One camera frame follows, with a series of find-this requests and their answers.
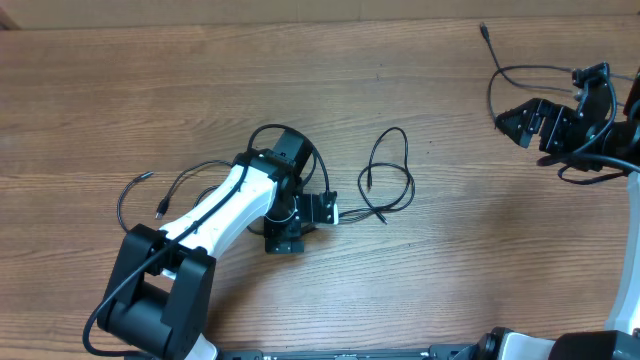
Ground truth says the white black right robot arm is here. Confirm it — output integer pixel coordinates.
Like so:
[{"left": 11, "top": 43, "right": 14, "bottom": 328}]
[{"left": 426, "top": 63, "right": 639, "bottom": 360}]

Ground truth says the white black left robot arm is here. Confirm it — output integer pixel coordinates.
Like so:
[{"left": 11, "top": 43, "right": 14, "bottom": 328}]
[{"left": 82, "top": 127, "right": 338, "bottom": 360}]

